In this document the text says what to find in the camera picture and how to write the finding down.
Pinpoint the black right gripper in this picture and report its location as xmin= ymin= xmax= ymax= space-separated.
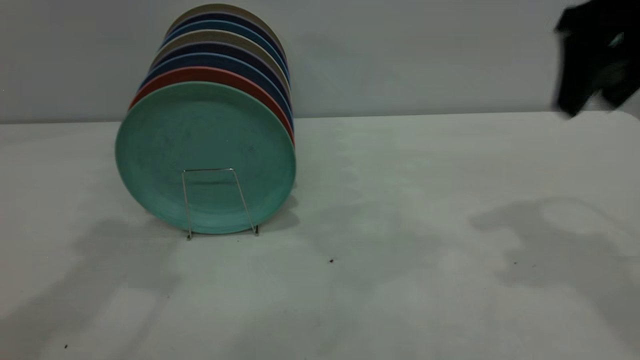
xmin=554 ymin=0 xmax=640 ymax=119

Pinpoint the green round plate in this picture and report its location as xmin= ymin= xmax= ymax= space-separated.
xmin=115 ymin=81 xmax=297 ymax=235

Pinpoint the teal blue round plate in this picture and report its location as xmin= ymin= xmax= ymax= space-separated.
xmin=160 ymin=20 xmax=290 ymax=71

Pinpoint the dark purple round plate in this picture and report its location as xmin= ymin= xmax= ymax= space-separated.
xmin=149 ymin=42 xmax=292 ymax=97

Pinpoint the beige round plate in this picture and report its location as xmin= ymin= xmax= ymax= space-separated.
xmin=152 ymin=29 xmax=291 ymax=86
xmin=167 ymin=4 xmax=287 ymax=51

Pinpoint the pink round plate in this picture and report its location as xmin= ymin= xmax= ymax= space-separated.
xmin=128 ymin=66 xmax=296 ymax=147

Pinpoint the metal wire plate rack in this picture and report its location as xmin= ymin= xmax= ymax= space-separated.
xmin=181 ymin=168 xmax=260 ymax=241

